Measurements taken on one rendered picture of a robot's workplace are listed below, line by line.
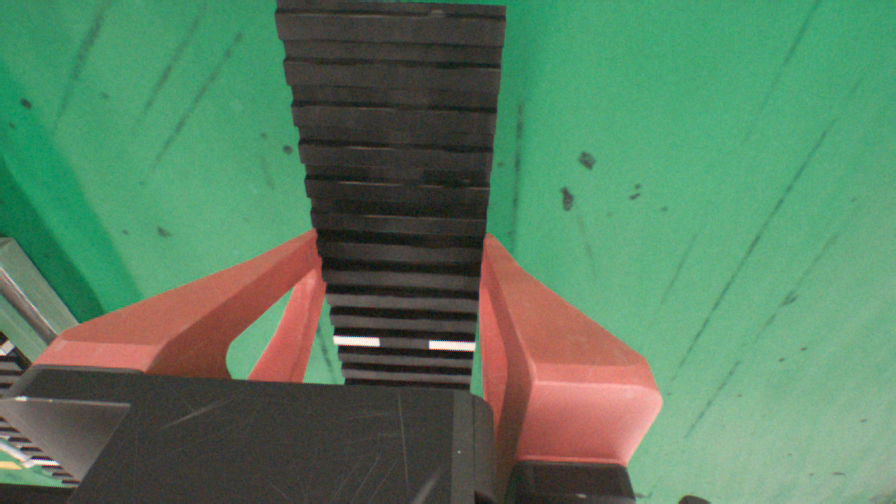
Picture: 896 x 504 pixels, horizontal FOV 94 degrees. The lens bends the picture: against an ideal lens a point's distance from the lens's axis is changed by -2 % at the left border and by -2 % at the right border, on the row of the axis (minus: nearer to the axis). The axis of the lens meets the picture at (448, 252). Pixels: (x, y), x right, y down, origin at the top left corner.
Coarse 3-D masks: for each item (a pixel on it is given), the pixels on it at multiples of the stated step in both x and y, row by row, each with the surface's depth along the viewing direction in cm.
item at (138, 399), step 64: (320, 256) 13; (128, 320) 7; (192, 320) 7; (64, 384) 6; (128, 384) 6; (192, 384) 6; (256, 384) 6; (320, 384) 6; (64, 448) 7; (128, 448) 5; (192, 448) 5; (256, 448) 5; (320, 448) 5; (384, 448) 5; (448, 448) 5
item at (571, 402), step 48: (480, 288) 13; (528, 288) 9; (480, 336) 13; (528, 336) 7; (576, 336) 7; (528, 384) 6; (576, 384) 6; (624, 384) 6; (528, 432) 7; (576, 432) 7; (624, 432) 7; (528, 480) 7; (576, 480) 7; (624, 480) 7
